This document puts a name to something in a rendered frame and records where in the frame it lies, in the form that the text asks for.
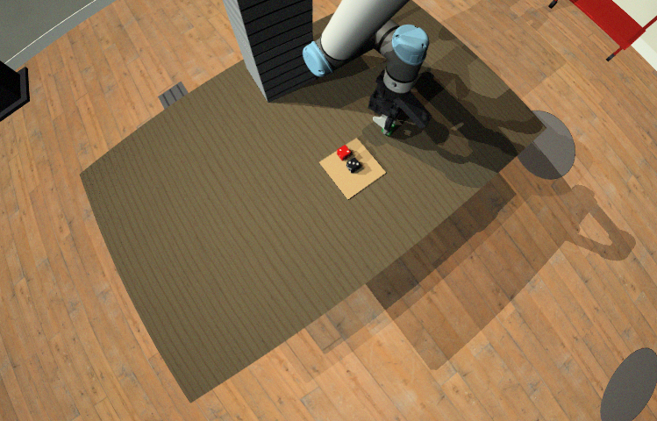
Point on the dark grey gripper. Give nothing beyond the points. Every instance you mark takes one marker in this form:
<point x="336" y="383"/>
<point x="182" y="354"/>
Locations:
<point x="382" y="103"/>

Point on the tan mat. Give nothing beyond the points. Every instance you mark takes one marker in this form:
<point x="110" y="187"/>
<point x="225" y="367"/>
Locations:
<point x="351" y="184"/>

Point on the black die with white pips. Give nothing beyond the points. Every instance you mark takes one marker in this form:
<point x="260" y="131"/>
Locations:
<point x="353" y="165"/>

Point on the red die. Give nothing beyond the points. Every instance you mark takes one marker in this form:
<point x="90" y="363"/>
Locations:
<point x="343" y="152"/>

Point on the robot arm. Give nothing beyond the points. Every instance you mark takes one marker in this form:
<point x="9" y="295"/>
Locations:
<point x="358" y="26"/>

